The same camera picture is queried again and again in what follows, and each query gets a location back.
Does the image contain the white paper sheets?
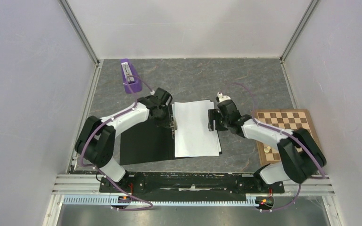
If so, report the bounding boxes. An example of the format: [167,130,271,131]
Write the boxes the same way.
[173,100,221,158]

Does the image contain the black folder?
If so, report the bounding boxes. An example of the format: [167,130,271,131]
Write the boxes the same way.
[119,104,223,166]

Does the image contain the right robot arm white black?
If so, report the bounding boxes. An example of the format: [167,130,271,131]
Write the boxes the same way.
[208,100,327,192]

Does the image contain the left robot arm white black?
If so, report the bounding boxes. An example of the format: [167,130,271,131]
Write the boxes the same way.
[74,88,173,192]

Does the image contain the purple metronome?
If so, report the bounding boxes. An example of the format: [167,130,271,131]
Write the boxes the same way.
[120,59,143,94]

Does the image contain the wooden chessboard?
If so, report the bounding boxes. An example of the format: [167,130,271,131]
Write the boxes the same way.
[253,109,322,167]

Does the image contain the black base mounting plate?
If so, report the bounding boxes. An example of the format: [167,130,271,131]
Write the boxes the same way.
[117,172,285,202]

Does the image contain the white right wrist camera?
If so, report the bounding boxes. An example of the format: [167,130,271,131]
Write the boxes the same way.
[215,92,231,103]

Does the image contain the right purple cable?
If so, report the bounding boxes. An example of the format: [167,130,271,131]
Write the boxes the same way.
[222,82,325,213]

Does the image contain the aluminium frame rail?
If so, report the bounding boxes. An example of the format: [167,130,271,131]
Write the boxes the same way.
[52,175,335,207]

